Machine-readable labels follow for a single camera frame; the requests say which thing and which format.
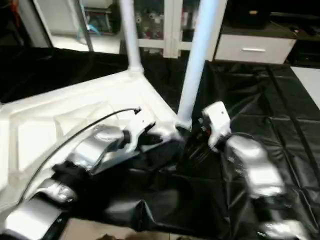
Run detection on white plastic table leg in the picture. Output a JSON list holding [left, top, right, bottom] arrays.
[[174, 0, 228, 133], [119, 0, 145, 74]]

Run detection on white plastic table top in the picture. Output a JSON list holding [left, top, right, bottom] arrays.
[[0, 68, 186, 211]]

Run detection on black mat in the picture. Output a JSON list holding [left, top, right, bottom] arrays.
[[0, 44, 320, 240]]

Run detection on white glass-door cabinet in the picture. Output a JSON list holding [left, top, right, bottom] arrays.
[[119, 0, 229, 59]]

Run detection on white drawer unit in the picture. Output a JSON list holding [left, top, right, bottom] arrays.
[[213, 33, 298, 65]]

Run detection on black box with orange label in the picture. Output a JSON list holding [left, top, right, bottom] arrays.
[[229, 0, 273, 29]]

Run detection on light blue plastic stand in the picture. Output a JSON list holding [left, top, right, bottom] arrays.
[[76, 23, 100, 39]]

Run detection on black TV stand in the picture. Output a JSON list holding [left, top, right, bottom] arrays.
[[270, 11, 320, 43]]

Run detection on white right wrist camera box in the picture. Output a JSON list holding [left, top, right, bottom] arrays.
[[200, 100, 233, 148]]

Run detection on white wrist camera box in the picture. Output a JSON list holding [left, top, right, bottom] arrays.
[[121, 113, 158, 154], [200, 100, 233, 148]]

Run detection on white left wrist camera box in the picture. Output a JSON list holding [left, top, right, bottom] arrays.
[[121, 113, 158, 154]]

